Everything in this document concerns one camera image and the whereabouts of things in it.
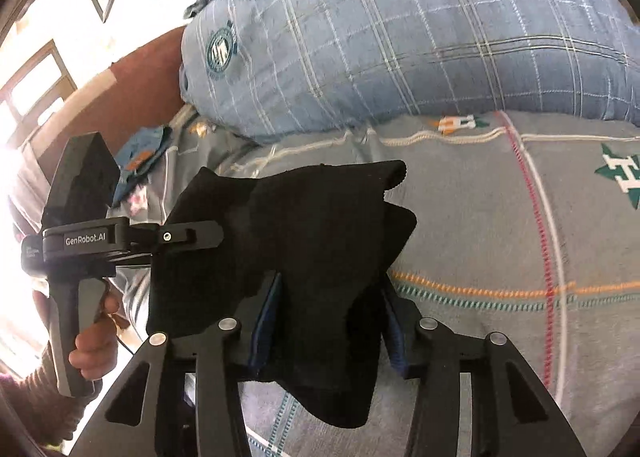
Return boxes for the black pants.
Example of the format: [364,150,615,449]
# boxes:
[146,160,416,429]

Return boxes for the person's left forearm brown sleeve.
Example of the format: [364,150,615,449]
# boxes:
[1,347,103,456]

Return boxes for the person's left hand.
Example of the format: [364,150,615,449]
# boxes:
[68,291,128,381]

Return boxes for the small blue cloth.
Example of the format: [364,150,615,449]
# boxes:
[112,125,172,208]

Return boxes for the wooden framed window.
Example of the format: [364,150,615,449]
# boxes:
[1,40,77,148]

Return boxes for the brown wooden headboard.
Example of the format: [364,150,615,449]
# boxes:
[29,27,184,180]

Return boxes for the grey patterned bed sheet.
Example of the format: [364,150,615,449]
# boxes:
[106,104,640,457]

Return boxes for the blue plaid pillow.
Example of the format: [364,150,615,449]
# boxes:
[179,0,639,142]

